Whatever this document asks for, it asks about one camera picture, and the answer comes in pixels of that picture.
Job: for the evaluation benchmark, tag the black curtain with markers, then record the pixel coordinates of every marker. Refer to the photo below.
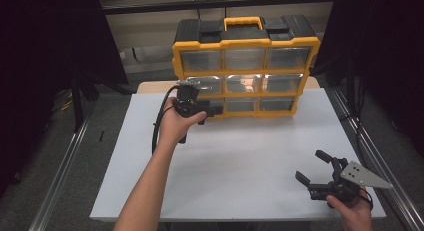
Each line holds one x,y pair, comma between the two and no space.
40,74
386,57

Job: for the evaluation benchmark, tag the person's left hand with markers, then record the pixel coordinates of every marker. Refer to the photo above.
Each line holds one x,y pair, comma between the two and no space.
173,127

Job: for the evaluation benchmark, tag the person's right hand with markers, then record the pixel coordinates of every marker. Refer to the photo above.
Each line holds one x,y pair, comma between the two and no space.
356,216

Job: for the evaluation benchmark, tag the aluminium floor rail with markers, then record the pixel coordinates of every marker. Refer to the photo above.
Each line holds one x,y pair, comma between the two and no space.
376,157
60,177

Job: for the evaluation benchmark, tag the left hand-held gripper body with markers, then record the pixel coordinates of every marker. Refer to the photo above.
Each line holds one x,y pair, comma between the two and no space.
188,104

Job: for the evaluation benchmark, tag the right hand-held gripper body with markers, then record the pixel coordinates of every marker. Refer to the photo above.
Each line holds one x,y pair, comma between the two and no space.
341,187

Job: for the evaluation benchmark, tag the desk with dark edge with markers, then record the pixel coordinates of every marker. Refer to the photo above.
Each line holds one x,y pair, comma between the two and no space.
213,4

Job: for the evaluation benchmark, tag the black metal stand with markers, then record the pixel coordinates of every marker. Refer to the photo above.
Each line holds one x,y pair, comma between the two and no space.
77,104

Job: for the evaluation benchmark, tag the group of clear drawers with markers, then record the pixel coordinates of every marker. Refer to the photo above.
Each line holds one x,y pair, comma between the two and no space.
245,57

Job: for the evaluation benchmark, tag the yellow black drawer organizer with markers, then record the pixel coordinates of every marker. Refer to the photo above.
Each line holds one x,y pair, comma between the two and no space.
245,35

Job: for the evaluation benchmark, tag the light wooden table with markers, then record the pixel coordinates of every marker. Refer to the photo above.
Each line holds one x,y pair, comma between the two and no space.
151,87

